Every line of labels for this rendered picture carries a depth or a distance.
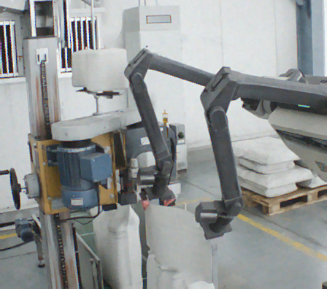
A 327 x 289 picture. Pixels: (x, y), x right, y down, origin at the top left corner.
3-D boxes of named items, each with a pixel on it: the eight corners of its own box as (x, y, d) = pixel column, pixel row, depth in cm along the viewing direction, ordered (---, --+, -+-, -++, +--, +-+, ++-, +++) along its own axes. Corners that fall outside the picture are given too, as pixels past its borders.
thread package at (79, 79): (109, 86, 208) (106, 47, 205) (77, 89, 202) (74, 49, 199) (98, 85, 221) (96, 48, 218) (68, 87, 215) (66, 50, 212)
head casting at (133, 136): (178, 183, 221) (175, 118, 216) (128, 192, 210) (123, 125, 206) (151, 169, 248) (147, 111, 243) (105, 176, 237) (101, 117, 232)
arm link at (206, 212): (243, 205, 148) (236, 187, 155) (209, 203, 145) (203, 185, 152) (231, 231, 155) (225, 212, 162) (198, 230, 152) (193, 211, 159)
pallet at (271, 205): (351, 192, 515) (351, 179, 513) (268, 216, 461) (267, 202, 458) (300, 176, 587) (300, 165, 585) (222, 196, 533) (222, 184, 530)
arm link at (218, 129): (227, 106, 124) (217, 84, 132) (206, 112, 124) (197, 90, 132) (247, 214, 150) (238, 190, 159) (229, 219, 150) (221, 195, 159)
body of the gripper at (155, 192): (143, 190, 201) (146, 178, 197) (165, 187, 205) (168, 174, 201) (149, 202, 197) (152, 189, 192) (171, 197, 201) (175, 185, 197)
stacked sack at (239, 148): (290, 152, 512) (291, 139, 510) (239, 162, 487) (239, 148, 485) (267, 146, 552) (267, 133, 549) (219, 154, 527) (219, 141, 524)
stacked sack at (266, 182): (316, 181, 484) (316, 167, 482) (267, 193, 454) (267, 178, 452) (288, 172, 522) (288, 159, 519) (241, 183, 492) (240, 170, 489)
